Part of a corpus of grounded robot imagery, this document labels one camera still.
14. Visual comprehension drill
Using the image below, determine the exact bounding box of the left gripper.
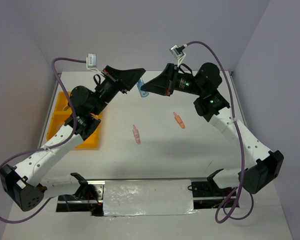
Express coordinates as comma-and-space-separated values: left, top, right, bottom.
91, 67, 147, 117

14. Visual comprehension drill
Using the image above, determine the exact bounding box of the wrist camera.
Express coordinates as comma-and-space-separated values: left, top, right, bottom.
86, 53, 100, 73
170, 44, 187, 67

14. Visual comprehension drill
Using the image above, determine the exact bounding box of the pink correction tape dispenser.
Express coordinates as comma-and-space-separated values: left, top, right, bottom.
132, 125, 141, 144

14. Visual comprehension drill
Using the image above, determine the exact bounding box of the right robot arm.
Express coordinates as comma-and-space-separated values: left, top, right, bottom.
141, 62, 284, 196

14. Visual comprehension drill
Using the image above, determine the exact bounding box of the silver foil sheet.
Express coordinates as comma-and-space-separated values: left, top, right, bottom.
103, 179, 196, 217

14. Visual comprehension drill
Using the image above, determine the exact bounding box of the blue correction tape dispenser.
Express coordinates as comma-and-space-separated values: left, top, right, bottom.
136, 77, 150, 98

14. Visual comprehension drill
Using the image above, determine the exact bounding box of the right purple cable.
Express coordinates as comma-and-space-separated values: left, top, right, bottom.
184, 40, 254, 224

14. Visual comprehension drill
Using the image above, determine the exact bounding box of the orange correction tape dispenser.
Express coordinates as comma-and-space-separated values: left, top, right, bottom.
173, 112, 186, 129

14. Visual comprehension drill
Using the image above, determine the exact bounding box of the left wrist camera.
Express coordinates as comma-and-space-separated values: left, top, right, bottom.
86, 53, 100, 73

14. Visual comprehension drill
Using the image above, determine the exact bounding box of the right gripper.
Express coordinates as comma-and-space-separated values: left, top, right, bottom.
141, 61, 205, 95

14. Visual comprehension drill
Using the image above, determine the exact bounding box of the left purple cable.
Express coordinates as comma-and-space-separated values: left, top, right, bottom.
0, 57, 88, 224

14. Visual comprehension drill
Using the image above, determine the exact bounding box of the purple cable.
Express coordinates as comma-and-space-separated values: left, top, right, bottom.
184, 40, 254, 224
0, 57, 88, 224

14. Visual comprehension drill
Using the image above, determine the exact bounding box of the masking tape roll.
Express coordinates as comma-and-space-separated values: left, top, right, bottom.
62, 105, 70, 112

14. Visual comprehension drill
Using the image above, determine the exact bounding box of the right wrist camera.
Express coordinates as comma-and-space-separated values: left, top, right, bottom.
170, 44, 187, 67

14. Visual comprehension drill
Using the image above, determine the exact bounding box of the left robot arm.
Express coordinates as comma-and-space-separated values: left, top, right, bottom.
0, 66, 146, 212

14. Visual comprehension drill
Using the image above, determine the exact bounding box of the yellow plastic organizer tray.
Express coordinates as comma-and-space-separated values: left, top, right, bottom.
46, 91, 103, 150

